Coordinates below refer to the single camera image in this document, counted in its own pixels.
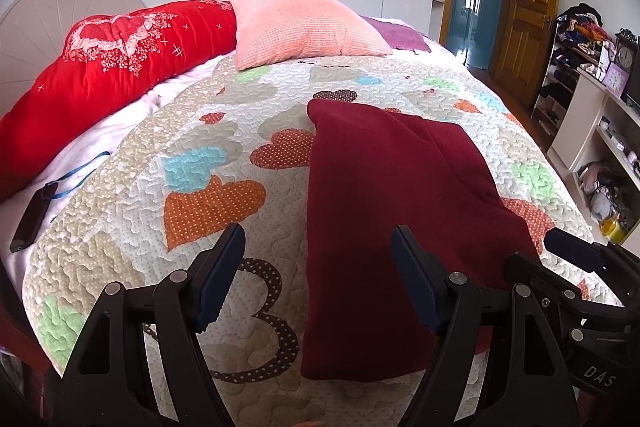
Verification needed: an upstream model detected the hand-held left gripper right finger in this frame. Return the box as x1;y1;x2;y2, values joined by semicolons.
391;225;581;427

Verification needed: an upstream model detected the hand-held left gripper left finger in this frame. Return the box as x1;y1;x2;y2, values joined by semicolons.
60;223;247;427

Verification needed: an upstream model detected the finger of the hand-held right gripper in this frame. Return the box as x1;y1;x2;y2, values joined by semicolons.
544;229;640;303
504;252;582;309

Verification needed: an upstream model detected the dark red garment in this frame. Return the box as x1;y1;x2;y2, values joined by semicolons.
300;99;543;382

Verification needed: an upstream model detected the pile of clothes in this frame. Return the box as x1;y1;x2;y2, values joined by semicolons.
556;3;613;42

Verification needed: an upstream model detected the yellow bottle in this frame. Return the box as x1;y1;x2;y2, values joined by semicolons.
600;214;628;244

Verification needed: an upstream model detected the pink cloth bundle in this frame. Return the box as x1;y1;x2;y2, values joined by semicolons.
575;161;626;220

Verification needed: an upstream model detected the heart patterned quilt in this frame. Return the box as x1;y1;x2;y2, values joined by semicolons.
22;57;626;427

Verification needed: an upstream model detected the cream shelf unit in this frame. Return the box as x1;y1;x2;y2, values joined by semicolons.
530;14;640;258

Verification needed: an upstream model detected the purple desk clock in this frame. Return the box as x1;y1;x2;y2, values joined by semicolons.
601;62;630;96

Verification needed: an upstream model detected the black television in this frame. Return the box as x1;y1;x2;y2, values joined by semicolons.
625;39;640;108

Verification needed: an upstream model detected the black phone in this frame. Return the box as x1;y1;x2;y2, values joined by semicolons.
9;183;60;253

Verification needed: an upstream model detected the ornate table clock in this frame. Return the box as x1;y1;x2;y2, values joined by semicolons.
614;28;640;68

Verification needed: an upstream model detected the red floral duvet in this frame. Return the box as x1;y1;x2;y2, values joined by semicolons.
0;0;238;202

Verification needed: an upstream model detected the purple cloth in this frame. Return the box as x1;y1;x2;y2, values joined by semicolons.
360;15;432;54

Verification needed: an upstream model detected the wooden door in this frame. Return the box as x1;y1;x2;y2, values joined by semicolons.
487;0;561;105

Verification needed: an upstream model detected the pink pillow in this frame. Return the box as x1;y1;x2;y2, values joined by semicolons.
230;0;394;72

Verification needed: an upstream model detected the white round headboard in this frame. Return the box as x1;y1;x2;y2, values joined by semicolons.
0;0;147;50

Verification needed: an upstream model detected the blue cable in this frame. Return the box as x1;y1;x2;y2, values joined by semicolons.
45;151;112;200

